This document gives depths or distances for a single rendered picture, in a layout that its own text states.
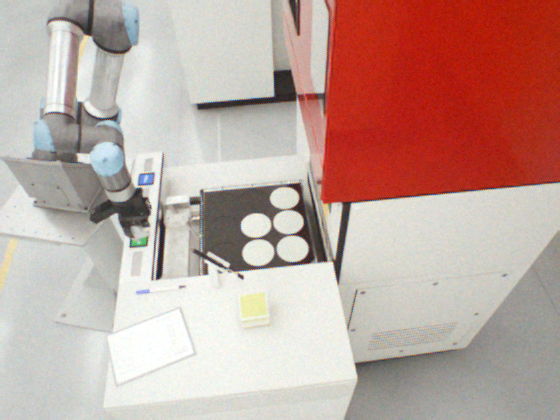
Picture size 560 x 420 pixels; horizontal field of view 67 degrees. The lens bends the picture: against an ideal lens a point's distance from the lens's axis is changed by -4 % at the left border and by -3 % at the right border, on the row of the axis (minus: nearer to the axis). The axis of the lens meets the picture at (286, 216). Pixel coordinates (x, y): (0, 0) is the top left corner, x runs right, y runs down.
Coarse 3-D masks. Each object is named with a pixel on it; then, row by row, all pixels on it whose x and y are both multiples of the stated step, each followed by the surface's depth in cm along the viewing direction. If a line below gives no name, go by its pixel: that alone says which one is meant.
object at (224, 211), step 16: (208, 192) 153; (224, 192) 153; (240, 192) 153; (256, 192) 153; (272, 192) 153; (208, 208) 149; (224, 208) 149; (240, 208) 148; (256, 208) 148; (272, 208) 148; (288, 208) 148; (304, 208) 148; (208, 224) 144; (224, 224) 144; (240, 224) 144; (272, 224) 144; (304, 224) 144; (208, 240) 140; (224, 240) 140; (240, 240) 140; (272, 240) 140; (224, 256) 136; (240, 256) 136; (208, 272) 133
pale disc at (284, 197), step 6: (276, 192) 153; (282, 192) 153; (288, 192) 153; (294, 192) 153; (276, 198) 151; (282, 198) 151; (288, 198) 151; (294, 198) 151; (276, 204) 149; (282, 204) 149; (288, 204) 149; (294, 204) 149
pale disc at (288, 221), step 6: (288, 210) 147; (276, 216) 146; (282, 216) 146; (288, 216) 146; (294, 216) 146; (300, 216) 146; (276, 222) 144; (282, 222) 144; (288, 222) 144; (294, 222) 144; (300, 222) 144; (276, 228) 143; (282, 228) 143; (288, 228) 143; (294, 228) 143; (300, 228) 143
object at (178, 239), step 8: (176, 208) 151; (184, 208) 151; (168, 232) 145; (176, 232) 145; (184, 232) 145; (168, 240) 143; (176, 240) 143; (184, 240) 143; (168, 248) 141; (176, 248) 141; (184, 248) 141; (168, 256) 139; (176, 256) 139; (184, 256) 139; (168, 264) 137; (176, 264) 137; (184, 264) 137; (168, 272) 135; (176, 272) 135; (184, 272) 135
